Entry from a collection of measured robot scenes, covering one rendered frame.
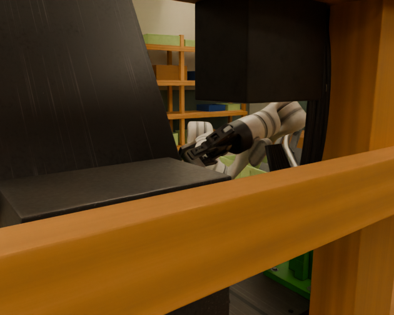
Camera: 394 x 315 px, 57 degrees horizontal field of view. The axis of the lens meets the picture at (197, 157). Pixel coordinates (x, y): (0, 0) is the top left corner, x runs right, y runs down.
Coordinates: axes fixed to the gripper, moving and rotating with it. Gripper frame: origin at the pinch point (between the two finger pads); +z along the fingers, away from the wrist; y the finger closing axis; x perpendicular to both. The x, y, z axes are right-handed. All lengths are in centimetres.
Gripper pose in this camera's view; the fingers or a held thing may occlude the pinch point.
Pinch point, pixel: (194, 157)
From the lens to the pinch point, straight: 78.5
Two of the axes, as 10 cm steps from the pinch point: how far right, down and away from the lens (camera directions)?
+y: 2.6, -5.5, -7.9
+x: 5.7, 7.5, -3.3
